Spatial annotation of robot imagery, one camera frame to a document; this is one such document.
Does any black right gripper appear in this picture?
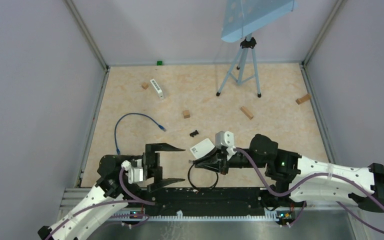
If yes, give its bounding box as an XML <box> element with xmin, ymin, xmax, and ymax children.
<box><xmin>195</xmin><ymin>145</ymin><xmax>267</xmax><ymax>175</ymax></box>

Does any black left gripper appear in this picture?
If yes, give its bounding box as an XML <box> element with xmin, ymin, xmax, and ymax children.
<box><xmin>125</xmin><ymin>142</ymin><xmax>186</xmax><ymax>191</ymax></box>

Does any white TP-Link switch box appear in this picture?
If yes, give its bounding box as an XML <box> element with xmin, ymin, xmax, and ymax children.
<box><xmin>189</xmin><ymin>138</ymin><xmax>215</xmax><ymax>160</ymax></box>

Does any black ethernet cable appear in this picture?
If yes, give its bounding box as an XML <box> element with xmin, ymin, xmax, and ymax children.
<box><xmin>187</xmin><ymin>159</ymin><xmax>220</xmax><ymax>192</ymax></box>

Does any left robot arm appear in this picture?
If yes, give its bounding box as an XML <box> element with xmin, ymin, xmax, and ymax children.
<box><xmin>38</xmin><ymin>143</ymin><xmax>183</xmax><ymax>240</ymax></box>

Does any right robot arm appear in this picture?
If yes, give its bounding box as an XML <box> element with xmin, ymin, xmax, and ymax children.
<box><xmin>189</xmin><ymin>131</ymin><xmax>384</xmax><ymax>213</ymax></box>

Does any small black rubber part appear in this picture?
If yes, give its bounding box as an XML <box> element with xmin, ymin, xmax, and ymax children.
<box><xmin>189</xmin><ymin>130</ymin><xmax>199</xmax><ymax>138</ymax></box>

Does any small wooden cube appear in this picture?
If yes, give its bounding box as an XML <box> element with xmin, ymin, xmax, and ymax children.
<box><xmin>182</xmin><ymin>110</ymin><xmax>191</xmax><ymax>119</ymax></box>

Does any flat wooden plank block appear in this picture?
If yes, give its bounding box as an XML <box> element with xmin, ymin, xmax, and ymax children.
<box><xmin>240</xmin><ymin>106</ymin><xmax>254</xmax><ymax>120</ymax></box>

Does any curved wooden block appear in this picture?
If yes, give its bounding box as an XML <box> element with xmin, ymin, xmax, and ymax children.
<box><xmin>295</xmin><ymin>93</ymin><xmax>312</xmax><ymax>105</ymax></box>

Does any light blue tripod stand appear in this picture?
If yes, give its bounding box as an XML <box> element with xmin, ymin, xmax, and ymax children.
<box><xmin>216</xmin><ymin>0</ymin><xmax>297</xmax><ymax>98</ymax></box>

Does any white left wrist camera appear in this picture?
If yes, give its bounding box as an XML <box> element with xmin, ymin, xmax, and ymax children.
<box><xmin>121</xmin><ymin>158</ymin><xmax>146</xmax><ymax>184</ymax></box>

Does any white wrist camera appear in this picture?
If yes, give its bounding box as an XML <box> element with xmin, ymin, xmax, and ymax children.
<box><xmin>215</xmin><ymin>131</ymin><xmax>236</xmax><ymax>159</ymax></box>
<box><xmin>121</xmin><ymin>158</ymin><xmax>146</xmax><ymax>184</ymax></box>

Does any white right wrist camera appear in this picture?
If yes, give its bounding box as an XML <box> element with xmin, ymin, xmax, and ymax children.
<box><xmin>215</xmin><ymin>131</ymin><xmax>236</xmax><ymax>159</ymax></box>

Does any blue ethernet cable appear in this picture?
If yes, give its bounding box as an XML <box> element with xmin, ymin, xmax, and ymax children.
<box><xmin>114</xmin><ymin>112</ymin><xmax>167</xmax><ymax>156</ymax></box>

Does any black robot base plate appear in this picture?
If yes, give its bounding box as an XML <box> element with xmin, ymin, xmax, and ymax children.
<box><xmin>138</xmin><ymin>186</ymin><xmax>307</xmax><ymax>218</ymax></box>

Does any long white network switch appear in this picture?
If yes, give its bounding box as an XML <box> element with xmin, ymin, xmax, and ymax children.
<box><xmin>150</xmin><ymin>78</ymin><xmax>165</xmax><ymax>100</ymax></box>

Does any wooden cube near switch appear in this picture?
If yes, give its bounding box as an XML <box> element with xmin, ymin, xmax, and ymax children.
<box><xmin>141</xmin><ymin>82</ymin><xmax>149</xmax><ymax>90</ymax></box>

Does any green block at wall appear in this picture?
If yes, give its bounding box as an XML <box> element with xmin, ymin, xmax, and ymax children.
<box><xmin>156</xmin><ymin>60</ymin><xmax>164</xmax><ymax>66</ymax></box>

